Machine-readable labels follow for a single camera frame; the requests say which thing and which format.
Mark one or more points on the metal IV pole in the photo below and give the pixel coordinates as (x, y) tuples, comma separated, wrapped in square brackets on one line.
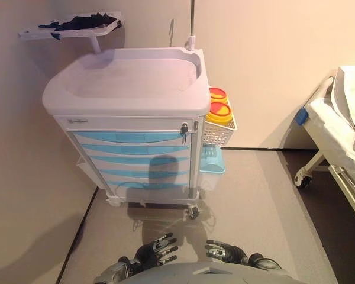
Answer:
[(191, 23)]

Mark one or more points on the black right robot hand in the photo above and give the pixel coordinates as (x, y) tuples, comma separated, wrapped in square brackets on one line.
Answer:
[(227, 253)]

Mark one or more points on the white side shelf tray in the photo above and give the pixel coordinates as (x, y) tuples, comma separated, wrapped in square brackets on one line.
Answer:
[(85, 25)]

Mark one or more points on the black cart keys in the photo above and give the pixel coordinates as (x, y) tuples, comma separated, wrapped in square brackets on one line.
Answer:
[(184, 131)]

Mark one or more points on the cart caster wheel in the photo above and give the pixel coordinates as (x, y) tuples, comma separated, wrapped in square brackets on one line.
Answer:
[(193, 211)]

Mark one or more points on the white hospital bed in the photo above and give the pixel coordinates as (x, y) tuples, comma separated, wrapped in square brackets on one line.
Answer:
[(340, 118)]

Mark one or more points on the bed caster wheel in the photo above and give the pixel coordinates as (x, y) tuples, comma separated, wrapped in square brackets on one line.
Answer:
[(303, 179)]

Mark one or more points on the light blue waste bin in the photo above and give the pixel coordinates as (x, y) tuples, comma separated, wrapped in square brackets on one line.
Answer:
[(213, 161)]

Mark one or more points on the white side bin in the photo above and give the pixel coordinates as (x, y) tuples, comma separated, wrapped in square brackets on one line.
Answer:
[(82, 167)]

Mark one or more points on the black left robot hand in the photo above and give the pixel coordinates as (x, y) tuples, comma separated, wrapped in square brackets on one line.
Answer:
[(154, 251)]

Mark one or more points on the grey robot torso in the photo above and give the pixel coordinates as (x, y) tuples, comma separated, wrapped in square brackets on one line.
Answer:
[(213, 275)]

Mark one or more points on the blue tape piece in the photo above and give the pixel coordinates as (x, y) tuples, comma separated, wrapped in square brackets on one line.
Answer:
[(303, 116)]

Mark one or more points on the white medical cart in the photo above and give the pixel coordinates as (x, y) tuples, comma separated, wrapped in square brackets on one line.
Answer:
[(130, 88)]

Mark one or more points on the yellow sharps container red lid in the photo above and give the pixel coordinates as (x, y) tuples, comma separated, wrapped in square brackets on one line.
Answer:
[(218, 94), (219, 112)]

